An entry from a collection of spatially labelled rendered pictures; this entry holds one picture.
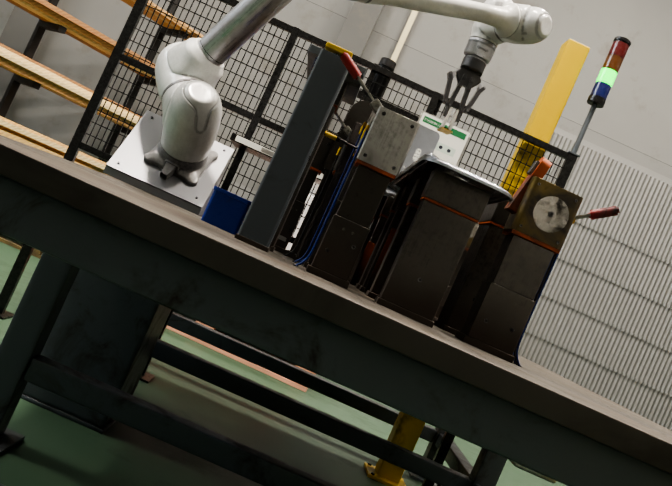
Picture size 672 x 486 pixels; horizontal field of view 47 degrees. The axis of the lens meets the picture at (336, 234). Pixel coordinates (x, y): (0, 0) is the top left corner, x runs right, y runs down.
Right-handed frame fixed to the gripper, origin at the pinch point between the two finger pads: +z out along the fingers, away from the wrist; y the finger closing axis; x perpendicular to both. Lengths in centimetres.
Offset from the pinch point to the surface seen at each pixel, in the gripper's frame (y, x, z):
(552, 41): 174, 629, -243
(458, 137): 18, 73, -8
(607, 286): 337, 603, -12
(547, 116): 50, 77, -32
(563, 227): 15, -92, 27
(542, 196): 9, -92, 23
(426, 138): 2.3, 46.1, 1.8
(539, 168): 6, -89, 18
